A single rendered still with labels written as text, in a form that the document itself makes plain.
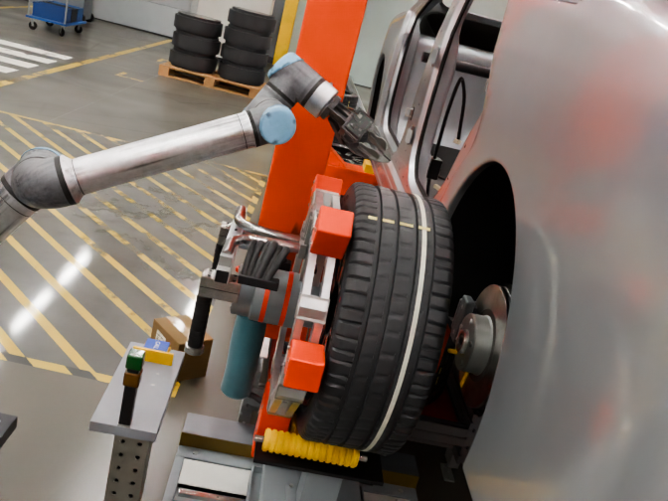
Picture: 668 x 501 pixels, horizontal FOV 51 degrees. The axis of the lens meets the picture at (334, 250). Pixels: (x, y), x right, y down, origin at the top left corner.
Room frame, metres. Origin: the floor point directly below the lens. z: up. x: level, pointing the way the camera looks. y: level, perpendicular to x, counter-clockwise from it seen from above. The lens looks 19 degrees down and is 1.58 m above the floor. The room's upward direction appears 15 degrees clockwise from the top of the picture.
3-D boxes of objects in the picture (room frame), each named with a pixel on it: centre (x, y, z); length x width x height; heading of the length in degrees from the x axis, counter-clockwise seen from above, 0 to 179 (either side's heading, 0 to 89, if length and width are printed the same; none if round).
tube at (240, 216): (1.72, 0.18, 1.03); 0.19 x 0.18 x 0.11; 97
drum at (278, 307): (1.63, 0.11, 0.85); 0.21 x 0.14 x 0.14; 97
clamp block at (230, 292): (1.44, 0.23, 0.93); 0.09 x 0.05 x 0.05; 97
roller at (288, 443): (1.53, -0.07, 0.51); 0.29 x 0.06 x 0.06; 97
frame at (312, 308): (1.63, 0.04, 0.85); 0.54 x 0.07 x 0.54; 7
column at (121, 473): (1.74, 0.43, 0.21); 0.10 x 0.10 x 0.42; 7
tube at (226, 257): (1.52, 0.15, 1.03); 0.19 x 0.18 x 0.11; 97
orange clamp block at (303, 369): (1.32, 0.00, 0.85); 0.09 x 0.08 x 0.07; 7
